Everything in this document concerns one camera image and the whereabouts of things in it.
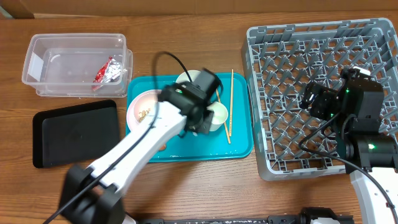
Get black tray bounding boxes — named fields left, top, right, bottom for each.
left=32, top=100, right=120, bottom=168

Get red foil wrapper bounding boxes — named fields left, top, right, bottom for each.
left=91, top=56, right=122, bottom=91

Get pink bowl with food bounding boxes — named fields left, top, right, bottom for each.
left=132, top=90, right=160, bottom=123

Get pink plate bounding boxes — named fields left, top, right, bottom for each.
left=126, top=90, right=160, bottom=134

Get white round bowl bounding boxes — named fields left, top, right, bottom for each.
left=175, top=70, right=201, bottom=83

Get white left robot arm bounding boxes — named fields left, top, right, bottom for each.
left=55, top=69, right=223, bottom=223

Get food scraps in bowl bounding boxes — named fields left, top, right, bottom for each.
left=137, top=108, right=150, bottom=123

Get teal plastic tray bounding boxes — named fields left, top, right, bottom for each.
left=124, top=72, right=254, bottom=164

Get orange carrot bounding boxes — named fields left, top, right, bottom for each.
left=159, top=144, right=167, bottom=151

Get clear plastic bin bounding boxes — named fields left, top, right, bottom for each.
left=22, top=33, right=133, bottom=98

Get white cup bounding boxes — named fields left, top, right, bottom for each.
left=207, top=102, right=228, bottom=132

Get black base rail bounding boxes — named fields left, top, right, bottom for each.
left=127, top=207, right=355, bottom=224

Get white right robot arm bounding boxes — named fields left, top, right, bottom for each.
left=298, top=67, right=397, bottom=223

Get grey dishwasher rack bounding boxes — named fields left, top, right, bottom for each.
left=242, top=18, right=397, bottom=181

